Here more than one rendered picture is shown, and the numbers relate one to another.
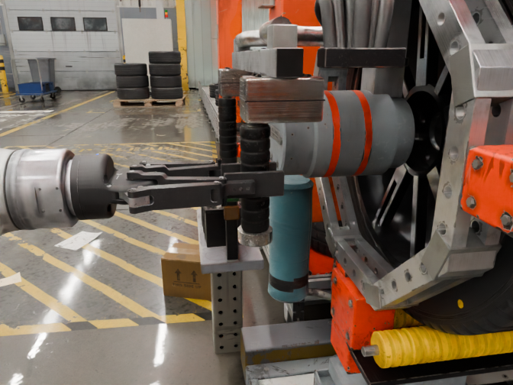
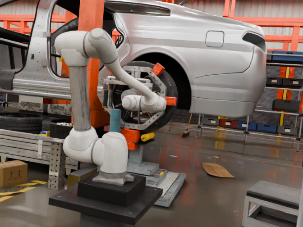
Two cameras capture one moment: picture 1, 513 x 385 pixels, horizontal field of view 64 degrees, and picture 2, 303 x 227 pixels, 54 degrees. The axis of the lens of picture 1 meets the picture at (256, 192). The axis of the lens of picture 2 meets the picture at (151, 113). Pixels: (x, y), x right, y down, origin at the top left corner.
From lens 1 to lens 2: 2.14 m
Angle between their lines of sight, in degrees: 65
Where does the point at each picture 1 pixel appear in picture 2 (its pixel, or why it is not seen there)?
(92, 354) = (16, 205)
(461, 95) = (162, 90)
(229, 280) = (63, 156)
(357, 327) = (136, 137)
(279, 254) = (117, 127)
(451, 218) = not seen: hidden behind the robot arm
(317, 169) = not seen: hidden behind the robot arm
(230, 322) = (62, 174)
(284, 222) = (118, 118)
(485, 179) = (168, 100)
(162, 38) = not seen: outside the picture
